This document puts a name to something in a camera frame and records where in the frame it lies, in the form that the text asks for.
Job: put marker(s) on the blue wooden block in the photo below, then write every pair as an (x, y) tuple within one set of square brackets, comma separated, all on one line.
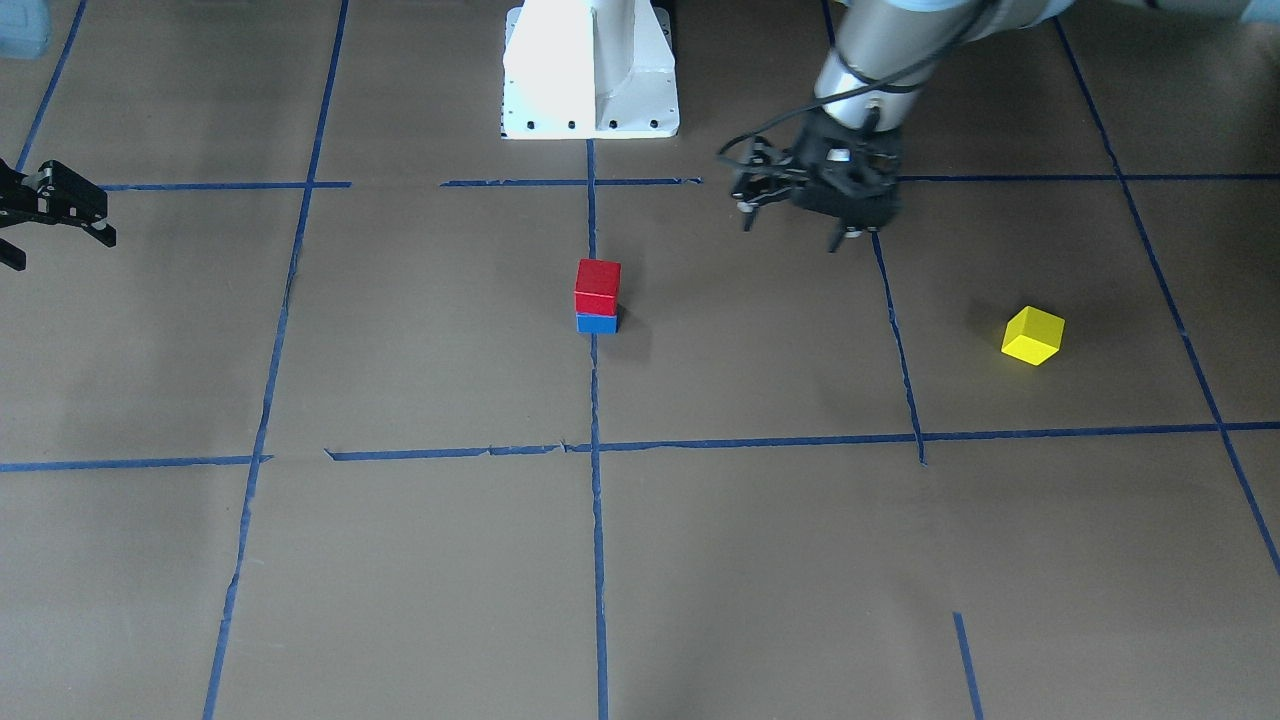
[(588, 323)]

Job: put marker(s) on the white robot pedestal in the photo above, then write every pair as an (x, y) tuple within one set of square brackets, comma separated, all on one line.
[(581, 70)]

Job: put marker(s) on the yellow wooden block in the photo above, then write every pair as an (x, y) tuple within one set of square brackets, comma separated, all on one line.
[(1033, 335)]

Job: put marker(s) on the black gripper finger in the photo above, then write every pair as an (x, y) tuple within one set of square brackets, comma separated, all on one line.
[(847, 228)]

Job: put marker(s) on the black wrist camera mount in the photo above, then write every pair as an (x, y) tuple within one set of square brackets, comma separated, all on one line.
[(55, 195), (765, 174)]

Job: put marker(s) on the brown paper table cover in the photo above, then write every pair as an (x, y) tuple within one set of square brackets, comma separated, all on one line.
[(319, 439)]

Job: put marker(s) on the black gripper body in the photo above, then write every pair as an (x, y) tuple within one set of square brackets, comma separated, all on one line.
[(812, 172)]

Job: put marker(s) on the red wooden block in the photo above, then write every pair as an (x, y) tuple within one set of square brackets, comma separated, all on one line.
[(596, 290)]

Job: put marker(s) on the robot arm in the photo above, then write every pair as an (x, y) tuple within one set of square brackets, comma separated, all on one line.
[(886, 51)]

